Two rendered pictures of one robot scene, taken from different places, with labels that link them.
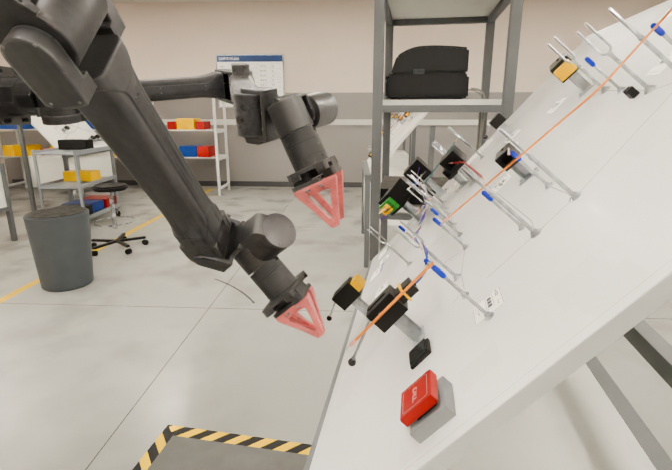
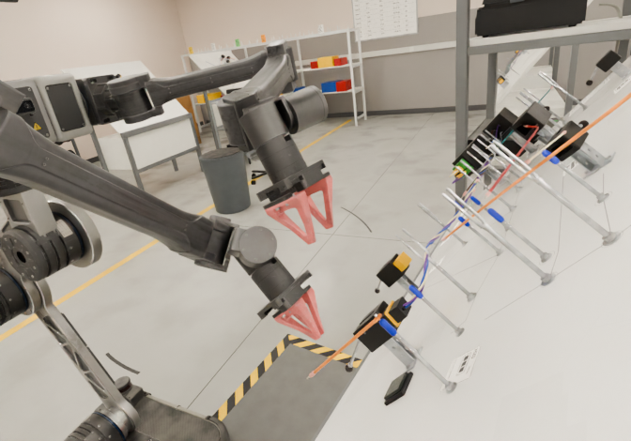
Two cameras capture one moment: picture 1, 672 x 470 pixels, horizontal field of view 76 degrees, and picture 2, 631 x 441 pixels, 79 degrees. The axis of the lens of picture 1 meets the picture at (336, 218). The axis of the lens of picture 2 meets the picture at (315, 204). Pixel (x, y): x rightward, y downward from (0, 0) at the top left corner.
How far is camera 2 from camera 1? 0.31 m
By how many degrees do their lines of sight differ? 25
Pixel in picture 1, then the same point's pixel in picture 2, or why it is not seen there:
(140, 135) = (63, 192)
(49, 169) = not seen: hidden behind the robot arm
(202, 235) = (186, 250)
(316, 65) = not seen: outside the picture
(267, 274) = (261, 279)
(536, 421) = not seen: outside the picture
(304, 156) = (273, 171)
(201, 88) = (248, 71)
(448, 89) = (557, 15)
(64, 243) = (226, 177)
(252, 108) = (231, 118)
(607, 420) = not seen: outside the picture
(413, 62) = not seen: outside the picture
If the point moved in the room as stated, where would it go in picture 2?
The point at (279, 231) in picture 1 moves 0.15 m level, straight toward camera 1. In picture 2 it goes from (257, 246) to (208, 310)
